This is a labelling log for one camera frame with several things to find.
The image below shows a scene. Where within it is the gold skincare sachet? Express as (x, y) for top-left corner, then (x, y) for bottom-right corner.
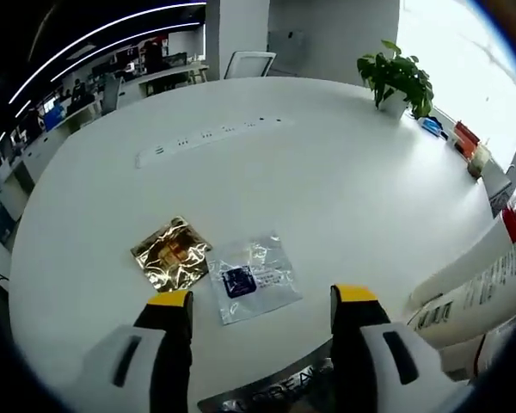
(130, 216), (213, 294)

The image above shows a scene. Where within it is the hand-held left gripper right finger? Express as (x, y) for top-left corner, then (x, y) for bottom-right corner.
(329, 283), (449, 413)

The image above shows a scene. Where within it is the white chair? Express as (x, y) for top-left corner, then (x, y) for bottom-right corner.
(223, 50), (278, 81)

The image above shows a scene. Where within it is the blue crate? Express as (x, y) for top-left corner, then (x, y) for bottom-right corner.
(42, 107), (66, 131)

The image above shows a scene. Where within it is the red box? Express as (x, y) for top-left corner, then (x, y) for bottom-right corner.
(451, 120), (483, 154)

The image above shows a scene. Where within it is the white power strip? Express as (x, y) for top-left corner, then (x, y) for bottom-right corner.
(134, 118), (296, 170)

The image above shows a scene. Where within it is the clear skincare sachet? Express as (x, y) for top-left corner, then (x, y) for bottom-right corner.
(206, 231), (304, 327)

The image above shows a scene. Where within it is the small blue box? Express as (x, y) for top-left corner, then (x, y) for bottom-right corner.
(419, 116), (449, 141)

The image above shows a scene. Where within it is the small white skincare pump bottle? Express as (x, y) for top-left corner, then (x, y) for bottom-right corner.
(406, 206), (516, 350)

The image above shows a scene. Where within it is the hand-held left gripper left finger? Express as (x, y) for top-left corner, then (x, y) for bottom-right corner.
(81, 290), (195, 413)

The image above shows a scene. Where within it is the potted green plant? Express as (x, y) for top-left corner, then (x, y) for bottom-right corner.
(356, 40), (436, 120)

